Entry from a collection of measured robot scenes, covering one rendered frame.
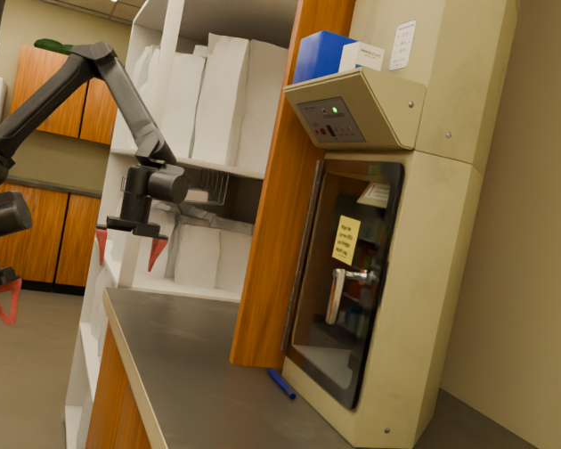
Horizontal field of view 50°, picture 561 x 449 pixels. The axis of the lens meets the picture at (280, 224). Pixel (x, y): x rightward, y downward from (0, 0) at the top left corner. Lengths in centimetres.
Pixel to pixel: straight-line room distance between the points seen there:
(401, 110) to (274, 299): 53
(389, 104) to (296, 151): 38
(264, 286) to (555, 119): 69
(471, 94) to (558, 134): 39
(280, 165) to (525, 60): 61
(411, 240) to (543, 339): 44
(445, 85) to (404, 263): 28
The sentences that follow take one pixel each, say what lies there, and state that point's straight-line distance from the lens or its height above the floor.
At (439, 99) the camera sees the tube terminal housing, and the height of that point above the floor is 149.
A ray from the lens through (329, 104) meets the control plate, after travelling 105.
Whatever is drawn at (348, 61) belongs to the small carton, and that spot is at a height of 154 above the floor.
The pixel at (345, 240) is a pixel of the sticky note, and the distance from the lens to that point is 106.
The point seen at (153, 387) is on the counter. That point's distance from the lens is 110.
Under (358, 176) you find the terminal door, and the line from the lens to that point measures 106.
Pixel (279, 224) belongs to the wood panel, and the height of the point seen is 124.
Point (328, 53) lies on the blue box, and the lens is 111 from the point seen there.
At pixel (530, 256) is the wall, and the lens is 135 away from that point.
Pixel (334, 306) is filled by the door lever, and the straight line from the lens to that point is 97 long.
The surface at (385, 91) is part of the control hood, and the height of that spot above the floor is 148.
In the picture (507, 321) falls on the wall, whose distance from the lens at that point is 138.
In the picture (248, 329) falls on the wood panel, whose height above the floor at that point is 102.
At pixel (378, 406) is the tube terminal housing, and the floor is 101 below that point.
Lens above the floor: 131
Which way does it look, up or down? 3 degrees down
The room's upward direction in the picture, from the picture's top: 11 degrees clockwise
